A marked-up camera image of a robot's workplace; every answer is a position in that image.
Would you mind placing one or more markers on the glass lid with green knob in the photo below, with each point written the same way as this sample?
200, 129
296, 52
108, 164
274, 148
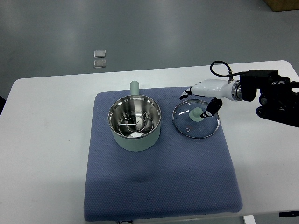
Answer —
188, 120

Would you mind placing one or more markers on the wire steaming rack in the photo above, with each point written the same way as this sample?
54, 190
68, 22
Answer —
135, 124

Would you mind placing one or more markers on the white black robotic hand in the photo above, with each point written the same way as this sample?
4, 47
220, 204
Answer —
213, 88

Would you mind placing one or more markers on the upper metal floor plate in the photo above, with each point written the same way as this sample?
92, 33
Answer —
99, 54

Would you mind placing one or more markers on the blue quilted mat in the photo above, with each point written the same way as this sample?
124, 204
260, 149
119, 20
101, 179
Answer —
178, 176

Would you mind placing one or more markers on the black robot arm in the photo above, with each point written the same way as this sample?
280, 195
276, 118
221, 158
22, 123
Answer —
279, 102

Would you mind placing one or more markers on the brown cardboard box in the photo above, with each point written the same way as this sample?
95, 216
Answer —
282, 5

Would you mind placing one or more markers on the green steel pot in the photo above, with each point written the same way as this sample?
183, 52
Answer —
135, 102

